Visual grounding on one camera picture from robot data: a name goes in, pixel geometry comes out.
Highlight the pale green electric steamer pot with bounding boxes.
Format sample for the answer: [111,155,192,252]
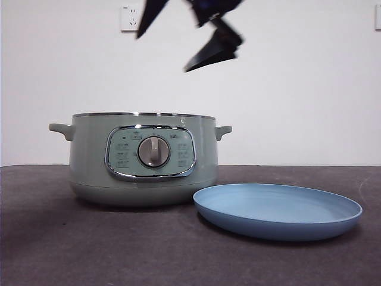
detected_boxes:
[48,111,233,208]

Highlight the white five-hole wall socket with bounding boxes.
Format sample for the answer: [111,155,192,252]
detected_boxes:
[120,5,146,33]

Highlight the blue round plate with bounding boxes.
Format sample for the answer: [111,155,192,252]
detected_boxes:
[192,183,363,242]

